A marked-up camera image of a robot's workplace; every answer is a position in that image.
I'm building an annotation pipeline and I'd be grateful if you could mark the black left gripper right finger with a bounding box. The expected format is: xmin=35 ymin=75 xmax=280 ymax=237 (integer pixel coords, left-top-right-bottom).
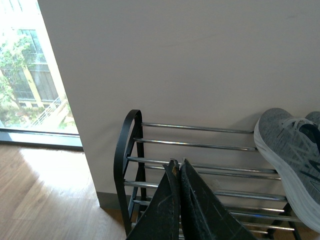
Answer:
xmin=180 ymin=160 xmax=256 ymax=240

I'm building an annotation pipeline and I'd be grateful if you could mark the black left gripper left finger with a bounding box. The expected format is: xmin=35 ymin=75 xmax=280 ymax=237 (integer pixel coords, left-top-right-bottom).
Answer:
xmin=127 ymin=159 xmax=181 ymax=240

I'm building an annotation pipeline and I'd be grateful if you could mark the grey sneaker front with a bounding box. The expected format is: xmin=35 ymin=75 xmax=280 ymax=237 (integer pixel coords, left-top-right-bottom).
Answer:
xmin=254 ymin=108 xmax=320 ymax=232

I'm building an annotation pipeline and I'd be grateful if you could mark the grey sneaker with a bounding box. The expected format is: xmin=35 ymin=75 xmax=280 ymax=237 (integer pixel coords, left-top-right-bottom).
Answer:
xmin=254 ymin=108 xmax=320 ymax=232
xmin=305 ymin=111 xmax=320 ymax=126

